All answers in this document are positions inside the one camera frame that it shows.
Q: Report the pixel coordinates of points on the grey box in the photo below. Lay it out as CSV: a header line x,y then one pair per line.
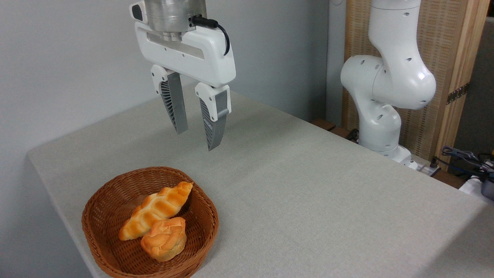
x,y
488,189

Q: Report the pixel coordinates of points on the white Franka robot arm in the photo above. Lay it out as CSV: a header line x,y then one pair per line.
x,y
397,77

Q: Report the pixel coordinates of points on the round knotted bread roll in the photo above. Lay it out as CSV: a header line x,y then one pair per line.
x,y
164,239

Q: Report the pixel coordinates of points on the wooden framed woven screen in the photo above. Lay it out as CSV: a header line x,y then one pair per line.
x,y
444,38

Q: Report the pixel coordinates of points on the long braided bread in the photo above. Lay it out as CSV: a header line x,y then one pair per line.
x,y
158,208

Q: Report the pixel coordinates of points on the black base connector plug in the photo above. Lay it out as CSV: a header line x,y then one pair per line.
x,y
434,163

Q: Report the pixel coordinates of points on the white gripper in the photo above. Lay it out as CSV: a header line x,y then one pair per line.
x,y
208,58

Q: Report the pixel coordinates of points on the dark metal hinge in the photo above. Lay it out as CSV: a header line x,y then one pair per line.
x,y
457,93

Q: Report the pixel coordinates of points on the brown wicker basket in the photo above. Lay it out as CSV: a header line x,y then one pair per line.
x,y
112,204

